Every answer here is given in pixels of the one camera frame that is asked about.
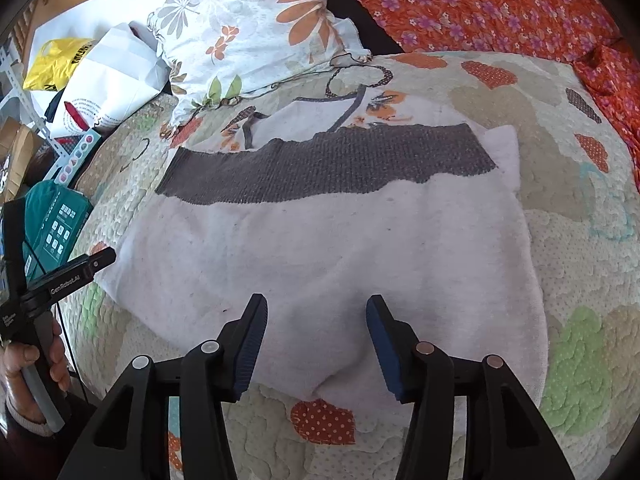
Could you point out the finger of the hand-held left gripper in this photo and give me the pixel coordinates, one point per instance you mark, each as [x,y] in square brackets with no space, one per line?
[75,276]

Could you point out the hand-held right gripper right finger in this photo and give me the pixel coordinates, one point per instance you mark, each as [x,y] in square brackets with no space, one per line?
[388,356]

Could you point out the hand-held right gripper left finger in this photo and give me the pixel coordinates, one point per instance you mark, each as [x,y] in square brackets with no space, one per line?
[247,351]

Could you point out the pink embroidered sweater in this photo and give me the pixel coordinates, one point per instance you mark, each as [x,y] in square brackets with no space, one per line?
[325,240]

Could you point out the person's left forearm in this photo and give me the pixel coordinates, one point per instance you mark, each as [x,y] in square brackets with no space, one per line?
[22,450]

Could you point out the person's left hand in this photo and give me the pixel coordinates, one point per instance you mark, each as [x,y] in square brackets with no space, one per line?
[22,390]

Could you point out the green cardboard box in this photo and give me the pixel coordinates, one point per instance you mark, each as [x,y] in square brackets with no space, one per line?
[60,220]

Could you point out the brown cardboard box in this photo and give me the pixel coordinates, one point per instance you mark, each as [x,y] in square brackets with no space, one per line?
[17,155]

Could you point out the long colourful dotted box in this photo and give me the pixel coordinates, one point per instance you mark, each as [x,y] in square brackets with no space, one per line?
[75,157]

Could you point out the yellow plastic bag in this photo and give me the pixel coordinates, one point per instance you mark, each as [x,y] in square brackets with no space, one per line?
[50,67]

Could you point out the white paper bag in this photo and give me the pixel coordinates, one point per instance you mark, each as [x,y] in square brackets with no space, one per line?
[115,75]

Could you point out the quilted heart pattern bedspread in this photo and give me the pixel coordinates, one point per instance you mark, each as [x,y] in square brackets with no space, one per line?
[575,240]

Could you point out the white floral pillow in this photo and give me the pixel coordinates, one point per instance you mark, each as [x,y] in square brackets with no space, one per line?
[240,10]

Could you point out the perforated metal rack post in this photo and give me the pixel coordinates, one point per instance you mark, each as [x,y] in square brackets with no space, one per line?
[20,95]

